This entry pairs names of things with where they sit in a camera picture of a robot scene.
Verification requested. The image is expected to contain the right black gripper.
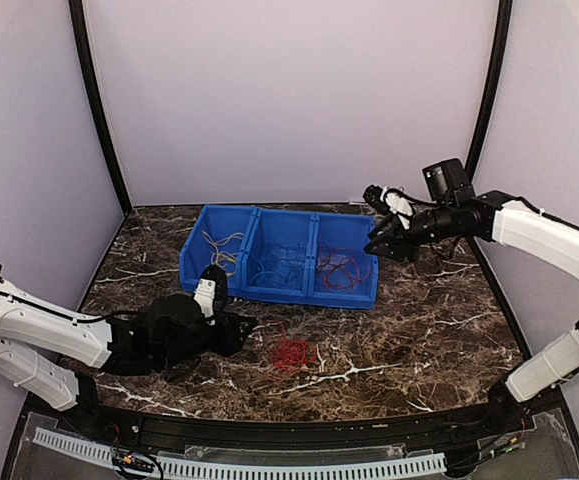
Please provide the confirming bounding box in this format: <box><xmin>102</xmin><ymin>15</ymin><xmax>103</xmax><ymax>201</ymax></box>
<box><xmin>364</xmin><ymin>202</ymin><xmax>457</xmax><ymax>263</ymax></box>

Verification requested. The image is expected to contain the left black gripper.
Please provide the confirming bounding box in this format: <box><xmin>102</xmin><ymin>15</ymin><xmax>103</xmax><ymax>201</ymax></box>
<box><xmin>156</xmin><ymin>309</ymin><xmax>256</xmax><ymax>371</ymax></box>

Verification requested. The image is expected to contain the red cable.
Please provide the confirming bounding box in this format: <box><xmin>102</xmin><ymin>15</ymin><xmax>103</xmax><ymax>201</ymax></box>
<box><xmin>316</xmin><ymin>242</ymin><xmax>373</xmax><ymax>294</ymax></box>
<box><xmin>266</xmin><ymin>322</ymin><xmax>319</xmax><ymax>374</ymax></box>

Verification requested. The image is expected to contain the blue cable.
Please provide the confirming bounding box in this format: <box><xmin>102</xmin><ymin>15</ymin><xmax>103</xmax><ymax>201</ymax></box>
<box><xmin>248</xmin><ymin>259</ymin><xmax>295</xmax><ymax>291</ymax></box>
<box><xmin>268</xmin><ymin>239</ymin><xmax>310</xmax><ymax>281</ymax></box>

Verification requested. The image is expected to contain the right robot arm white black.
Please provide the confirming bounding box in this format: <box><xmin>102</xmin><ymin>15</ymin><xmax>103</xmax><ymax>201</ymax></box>
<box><xmin>363</xmin><ymin>185</ymin><xmax>579</xmax><ymax>434</ymax></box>

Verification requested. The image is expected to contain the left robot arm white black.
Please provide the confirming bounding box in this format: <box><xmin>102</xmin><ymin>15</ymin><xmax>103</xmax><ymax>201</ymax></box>
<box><xmin>0</xmin><ymin>265</ymin><xmax>257</xmax><ymax>436</ymax></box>

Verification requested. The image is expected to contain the right blue storage bin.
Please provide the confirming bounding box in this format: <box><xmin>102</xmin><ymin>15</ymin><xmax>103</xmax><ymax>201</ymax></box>
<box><xmin>309</xmin><ymin>213</ymin><xmax>379</xmax><ymax>310</ymax></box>

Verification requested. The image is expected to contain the blue storage bin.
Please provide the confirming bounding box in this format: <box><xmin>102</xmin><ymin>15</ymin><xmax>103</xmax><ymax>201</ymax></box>
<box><xmin>309</xmin><ymin>213</ymin><xmax>379</xmax><ymax>310</ymax></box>
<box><xmin>241</xmin><ymin>209</ymin><xmax>316</xmax><ymax>305</ymax></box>
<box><xmin>179</xmin><ymin>205</ymin><xmax>258</xmax><ymax>297</ymax></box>

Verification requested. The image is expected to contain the middle blue storage bin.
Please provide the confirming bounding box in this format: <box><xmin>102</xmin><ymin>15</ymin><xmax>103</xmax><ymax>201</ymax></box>
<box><xmin>241</xmin><ymin>209</ymin><xmax>316</xmax><ymax>305</ymax></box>

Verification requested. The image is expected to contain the left blue storage bin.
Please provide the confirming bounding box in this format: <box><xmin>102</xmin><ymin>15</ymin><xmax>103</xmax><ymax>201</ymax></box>
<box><xmin>179</xmin><ymin>205</ymin><xmax>258</xmax><ymax>297</ymax></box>

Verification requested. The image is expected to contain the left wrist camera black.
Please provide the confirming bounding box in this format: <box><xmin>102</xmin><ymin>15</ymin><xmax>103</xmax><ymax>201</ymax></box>
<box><xmin>144</xmin><ymin>294</ymin><xmax>202</xmax><ymax>345</ymax></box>

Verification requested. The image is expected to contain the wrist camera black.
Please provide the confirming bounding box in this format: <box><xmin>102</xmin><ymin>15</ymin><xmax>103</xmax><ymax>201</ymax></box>
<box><xmin>422</xmin><ymin>158</ymin><xmax>475</xmax><ymax>206</ymax></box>
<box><xmin>144</xmin><ymin>294</ymin><xmax>202</xmax><ymax>345</ymax></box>

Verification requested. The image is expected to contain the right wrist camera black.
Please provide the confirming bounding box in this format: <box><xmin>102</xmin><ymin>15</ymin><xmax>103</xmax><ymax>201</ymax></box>
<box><xmin>422</xmin><ymin>158</ymin><xmax>475</xmax><ymax>206</ymax></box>

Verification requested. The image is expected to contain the black front rail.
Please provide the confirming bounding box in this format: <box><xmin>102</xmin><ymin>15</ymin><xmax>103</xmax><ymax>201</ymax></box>
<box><xmin>88</xmin><ymin>404</ymin><xmax>534</xmax><ymax>452</ymax></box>

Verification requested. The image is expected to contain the white slotted cable duct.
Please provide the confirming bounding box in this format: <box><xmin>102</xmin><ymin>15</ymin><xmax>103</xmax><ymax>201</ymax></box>
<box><xmin>33</xmin><ymin>428</ymin><xmax>446</xmax><ymax>480</ymax></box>

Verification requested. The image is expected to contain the right black frame post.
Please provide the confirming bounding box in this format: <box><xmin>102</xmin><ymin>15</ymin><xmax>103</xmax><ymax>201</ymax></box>
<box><xmin>451</xmin><ymin>0</ymin><xmax>514</xmax><ymax>214</ymax></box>

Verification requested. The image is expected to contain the black frame post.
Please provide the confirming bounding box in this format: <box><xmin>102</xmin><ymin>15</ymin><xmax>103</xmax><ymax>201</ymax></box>
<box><xmin>451</xmin><ymin>0</ymin><xmax>514</xmax><ymax>214</ymax></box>
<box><xmin>68</xmin><ymin>0</ymin><xmax>133</xmax><ymax>216</ymax></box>

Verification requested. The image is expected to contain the left black frame post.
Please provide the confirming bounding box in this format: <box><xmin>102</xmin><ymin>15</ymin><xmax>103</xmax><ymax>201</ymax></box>
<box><xmin>68</xmin><ymin>0</ymin><xmax>133</xmax><ymax>216</ymax></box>

